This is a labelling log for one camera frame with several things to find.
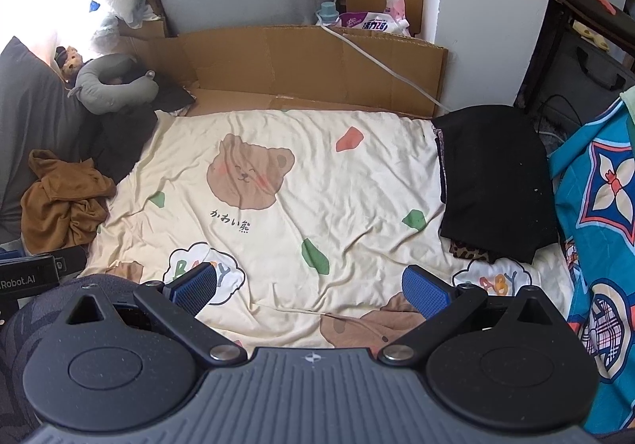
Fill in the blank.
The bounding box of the cream bear print bed sheet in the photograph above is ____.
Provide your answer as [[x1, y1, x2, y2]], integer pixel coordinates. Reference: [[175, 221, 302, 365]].
[[82, 109, 576, 350]]

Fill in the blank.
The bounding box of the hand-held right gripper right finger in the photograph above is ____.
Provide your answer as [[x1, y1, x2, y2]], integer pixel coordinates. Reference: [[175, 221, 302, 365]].
[[378, 264, 553, 367]]

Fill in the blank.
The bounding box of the white cable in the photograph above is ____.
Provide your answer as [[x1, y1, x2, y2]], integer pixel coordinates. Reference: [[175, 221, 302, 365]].
[[317, 19, 452, 112]]

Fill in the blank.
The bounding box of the grey bag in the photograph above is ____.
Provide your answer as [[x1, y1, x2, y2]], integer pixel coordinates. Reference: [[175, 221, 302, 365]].
[[533, 34, 635, 137]]

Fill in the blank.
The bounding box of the white purple refill pouch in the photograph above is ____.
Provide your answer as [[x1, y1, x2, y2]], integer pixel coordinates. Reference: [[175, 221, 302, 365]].
[[339, 12, 412, 39]]

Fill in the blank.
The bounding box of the black garment with white logo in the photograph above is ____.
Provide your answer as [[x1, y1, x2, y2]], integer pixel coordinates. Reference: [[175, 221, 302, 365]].
[[431, 105, 560, 265]]

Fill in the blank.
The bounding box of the teal printed blanket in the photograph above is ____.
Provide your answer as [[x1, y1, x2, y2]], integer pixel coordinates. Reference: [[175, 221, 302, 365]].
[[548, 97, 635, 382]]

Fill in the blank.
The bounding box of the brown crumpled garment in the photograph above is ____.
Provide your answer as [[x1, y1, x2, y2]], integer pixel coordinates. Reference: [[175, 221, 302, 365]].
[[20, 149, 117, 256]]

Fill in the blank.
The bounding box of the small brown plush toy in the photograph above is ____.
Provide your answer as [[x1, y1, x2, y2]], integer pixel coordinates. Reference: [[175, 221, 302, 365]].
[[54, 45, 84, 80]]

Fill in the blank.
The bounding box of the yellow plastic object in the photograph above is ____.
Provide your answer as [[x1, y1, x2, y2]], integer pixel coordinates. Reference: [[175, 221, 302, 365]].
[[575, 26, 612, 48]]

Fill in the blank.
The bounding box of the dark brown cloth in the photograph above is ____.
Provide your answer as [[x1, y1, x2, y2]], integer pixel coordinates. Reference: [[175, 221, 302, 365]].
[[151, 74, 196, 116]]

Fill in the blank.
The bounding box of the dark grey pillow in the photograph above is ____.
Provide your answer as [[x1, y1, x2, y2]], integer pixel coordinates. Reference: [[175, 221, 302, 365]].
[[0, 36, 107, 246]]

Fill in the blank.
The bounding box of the light green cloth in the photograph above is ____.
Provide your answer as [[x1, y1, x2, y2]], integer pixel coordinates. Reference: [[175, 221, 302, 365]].
[[619, 85, 635, 127]]

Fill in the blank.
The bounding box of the teal capped bottle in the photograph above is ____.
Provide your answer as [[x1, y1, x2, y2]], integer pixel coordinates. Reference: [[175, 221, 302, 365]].
[[316, 1, 342, 27]]

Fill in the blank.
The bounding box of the leopard print garment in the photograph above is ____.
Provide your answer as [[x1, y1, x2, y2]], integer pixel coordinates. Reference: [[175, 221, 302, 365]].
[[449, 239, 497, 265]]

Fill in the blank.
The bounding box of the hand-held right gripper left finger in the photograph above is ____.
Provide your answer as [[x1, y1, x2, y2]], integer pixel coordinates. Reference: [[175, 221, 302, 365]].
[[63, 261, 248, 367]]

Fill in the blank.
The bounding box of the flat cardboard sheet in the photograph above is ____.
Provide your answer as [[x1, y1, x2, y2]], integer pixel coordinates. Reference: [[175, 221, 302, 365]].
[[119, 22, 450, 120]]

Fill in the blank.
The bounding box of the grey neck pillow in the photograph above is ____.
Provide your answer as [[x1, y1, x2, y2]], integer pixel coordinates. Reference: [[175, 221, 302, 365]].
[[67, 53, 160, 116]]

